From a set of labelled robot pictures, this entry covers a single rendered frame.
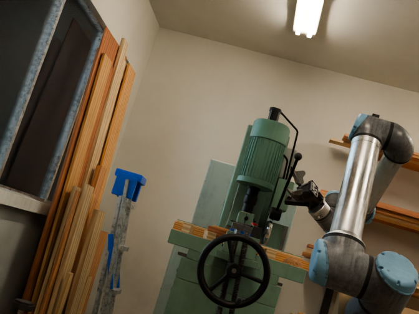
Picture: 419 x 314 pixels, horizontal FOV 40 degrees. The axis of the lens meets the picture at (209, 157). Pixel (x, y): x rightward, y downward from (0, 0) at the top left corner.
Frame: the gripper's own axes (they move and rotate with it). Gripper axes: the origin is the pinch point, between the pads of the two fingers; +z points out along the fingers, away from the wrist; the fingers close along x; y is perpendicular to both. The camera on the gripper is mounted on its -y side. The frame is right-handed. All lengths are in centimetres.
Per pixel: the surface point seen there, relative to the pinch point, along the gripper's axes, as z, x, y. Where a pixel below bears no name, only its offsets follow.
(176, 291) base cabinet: 1, 50, -48
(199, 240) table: 8.7, 32.1, -34.5
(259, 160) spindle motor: 10.5, -5.7, -9.0
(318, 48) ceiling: -49, -237, -36
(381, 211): -151, -140, -36
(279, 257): -25.4, 19.2, -18.4
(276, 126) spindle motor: 15.3, -18.5, 1.8
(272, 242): -28.0, 3.9, -26.6
